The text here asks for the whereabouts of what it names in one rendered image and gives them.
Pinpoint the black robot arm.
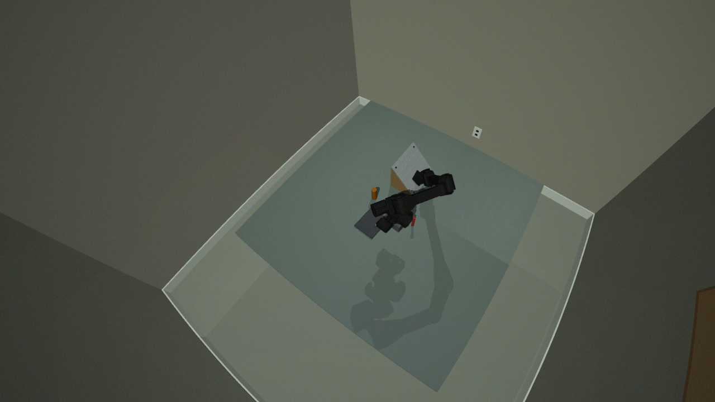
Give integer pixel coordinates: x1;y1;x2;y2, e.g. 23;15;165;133
370;168;456;228

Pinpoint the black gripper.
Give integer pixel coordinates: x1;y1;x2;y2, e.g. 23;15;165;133
376;212;396;233

